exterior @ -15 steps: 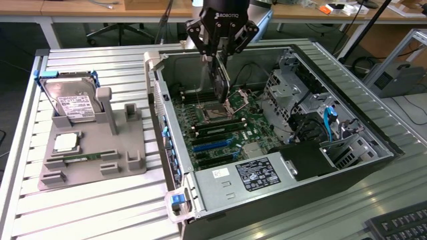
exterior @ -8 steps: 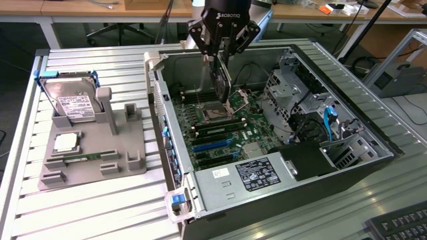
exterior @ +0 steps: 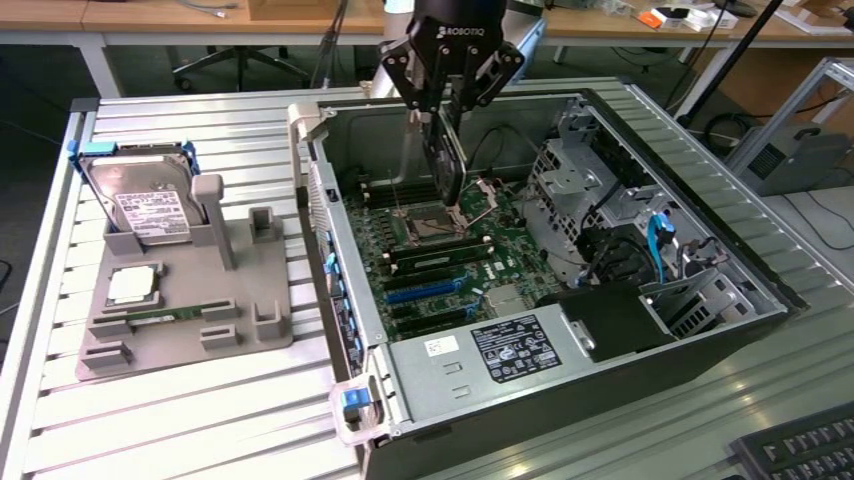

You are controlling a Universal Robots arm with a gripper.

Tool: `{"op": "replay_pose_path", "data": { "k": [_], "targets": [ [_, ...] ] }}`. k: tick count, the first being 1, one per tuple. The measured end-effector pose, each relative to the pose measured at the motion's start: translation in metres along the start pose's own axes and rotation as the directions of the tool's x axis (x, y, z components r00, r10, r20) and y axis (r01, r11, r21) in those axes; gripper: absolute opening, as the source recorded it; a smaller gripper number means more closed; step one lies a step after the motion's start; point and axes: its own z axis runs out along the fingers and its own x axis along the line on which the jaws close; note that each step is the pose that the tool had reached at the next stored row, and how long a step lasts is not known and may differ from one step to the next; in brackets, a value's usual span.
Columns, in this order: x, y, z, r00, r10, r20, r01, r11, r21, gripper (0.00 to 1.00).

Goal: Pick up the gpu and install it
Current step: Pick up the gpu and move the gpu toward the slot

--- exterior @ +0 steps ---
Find hard disk drive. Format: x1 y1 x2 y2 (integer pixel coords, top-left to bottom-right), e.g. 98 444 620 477
67 141 202 236

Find vented silver disk bay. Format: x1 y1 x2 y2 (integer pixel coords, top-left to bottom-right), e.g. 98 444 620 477
636 269 761 341

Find green RAM stick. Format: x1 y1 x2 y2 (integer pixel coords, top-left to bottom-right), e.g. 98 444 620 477
125 305 205 326

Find aluminium profile frame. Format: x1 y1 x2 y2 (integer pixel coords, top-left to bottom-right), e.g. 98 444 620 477
765 55 854 151

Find white papers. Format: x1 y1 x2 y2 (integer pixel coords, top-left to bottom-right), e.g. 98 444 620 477
772 4 854 36

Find black expansion slot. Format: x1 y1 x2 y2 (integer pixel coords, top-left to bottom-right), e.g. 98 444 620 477
397 308 472 336
380 269 456 294

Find black RAM slot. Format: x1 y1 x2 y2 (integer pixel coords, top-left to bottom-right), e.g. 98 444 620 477
364 186 426 200
360 175 426 189
384 236 486 257
366 191 428 206
382 233 482 254
362 180 426 195

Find black office chair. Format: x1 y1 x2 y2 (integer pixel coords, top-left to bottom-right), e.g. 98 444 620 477
169 44 313 94

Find blue wire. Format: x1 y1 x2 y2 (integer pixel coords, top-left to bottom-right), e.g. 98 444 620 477
643 212 676 287

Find CPU socket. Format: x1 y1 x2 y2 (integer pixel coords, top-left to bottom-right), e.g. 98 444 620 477
396 204 462 249

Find black keyboard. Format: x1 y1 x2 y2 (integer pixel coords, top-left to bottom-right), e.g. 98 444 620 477
725 403 854 480

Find grey parts rack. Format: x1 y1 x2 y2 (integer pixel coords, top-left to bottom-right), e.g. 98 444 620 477
73 174 296 384

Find black wire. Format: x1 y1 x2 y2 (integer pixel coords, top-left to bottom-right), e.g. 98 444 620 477
469 125 529 177

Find grey power supply unit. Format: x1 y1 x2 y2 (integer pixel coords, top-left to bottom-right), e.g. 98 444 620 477
384 303 596 425

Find dark RAM stick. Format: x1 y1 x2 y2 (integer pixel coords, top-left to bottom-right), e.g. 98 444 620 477
388 243 494 275

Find black plastic shroud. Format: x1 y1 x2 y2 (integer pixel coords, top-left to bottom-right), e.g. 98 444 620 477
534 287 676 364

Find wooden desk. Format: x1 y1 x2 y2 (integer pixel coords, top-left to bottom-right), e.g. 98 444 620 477
0 0 388 99
536 0 854 124

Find green motherboard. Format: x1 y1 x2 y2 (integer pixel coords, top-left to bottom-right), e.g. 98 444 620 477
336 172 575 346

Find white cable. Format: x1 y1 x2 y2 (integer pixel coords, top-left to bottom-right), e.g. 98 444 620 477
173 0 240 20

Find silver CPU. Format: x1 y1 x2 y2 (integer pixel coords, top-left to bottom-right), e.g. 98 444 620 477
105 268 161 305

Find silver disk bay cage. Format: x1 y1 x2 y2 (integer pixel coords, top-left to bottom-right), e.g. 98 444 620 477
525 137 672 291

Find silver socket cover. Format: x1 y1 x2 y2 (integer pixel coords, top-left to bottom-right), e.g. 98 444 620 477
458 177 501 227

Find green graphics card with fan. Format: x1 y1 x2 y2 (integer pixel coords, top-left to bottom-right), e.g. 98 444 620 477
398 74 472 209

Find brown wooden block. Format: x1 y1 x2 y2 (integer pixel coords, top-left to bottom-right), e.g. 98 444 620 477
799 0 854 19

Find orange and white box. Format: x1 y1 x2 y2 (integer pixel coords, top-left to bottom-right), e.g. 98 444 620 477
636 7 695 32

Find blue case latch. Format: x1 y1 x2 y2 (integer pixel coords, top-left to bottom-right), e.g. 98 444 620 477
338 389 372 420

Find black open PC case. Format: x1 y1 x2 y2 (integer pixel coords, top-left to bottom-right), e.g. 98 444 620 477
285 87 812 480

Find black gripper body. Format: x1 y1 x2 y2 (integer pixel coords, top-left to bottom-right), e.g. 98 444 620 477
406 0 509 79

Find black tripod pole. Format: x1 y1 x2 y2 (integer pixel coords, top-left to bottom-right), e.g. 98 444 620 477
672 0 787 126

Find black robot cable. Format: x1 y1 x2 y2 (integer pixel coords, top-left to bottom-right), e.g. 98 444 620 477
317 0 349 89

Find silver hard disk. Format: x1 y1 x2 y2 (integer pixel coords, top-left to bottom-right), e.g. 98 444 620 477
86 155 209 247

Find grey control box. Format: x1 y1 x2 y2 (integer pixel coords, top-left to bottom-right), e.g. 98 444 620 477
723 119 854 199

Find silver chipset heatsink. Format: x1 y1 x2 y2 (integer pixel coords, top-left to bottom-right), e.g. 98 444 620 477
482 287 534 315

